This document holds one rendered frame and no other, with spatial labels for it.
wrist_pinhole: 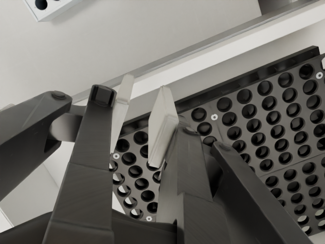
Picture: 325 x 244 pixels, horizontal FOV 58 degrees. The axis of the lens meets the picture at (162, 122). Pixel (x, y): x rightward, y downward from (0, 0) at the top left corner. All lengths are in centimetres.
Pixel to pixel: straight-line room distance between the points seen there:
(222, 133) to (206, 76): 7
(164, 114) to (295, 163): 17
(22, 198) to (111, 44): 20
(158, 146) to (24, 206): 18
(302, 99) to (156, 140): 16
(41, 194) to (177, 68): 19
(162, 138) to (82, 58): 25
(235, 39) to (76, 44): 21
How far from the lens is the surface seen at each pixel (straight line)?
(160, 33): 38
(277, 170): 30
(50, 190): 35
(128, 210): 29
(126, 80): 19
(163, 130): 15
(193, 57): 25
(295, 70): 27
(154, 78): 25
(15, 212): 30
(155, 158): 16
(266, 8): 44
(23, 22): 40
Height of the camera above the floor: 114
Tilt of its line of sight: 70 degrees down
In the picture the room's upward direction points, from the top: 173 degrees clockwise
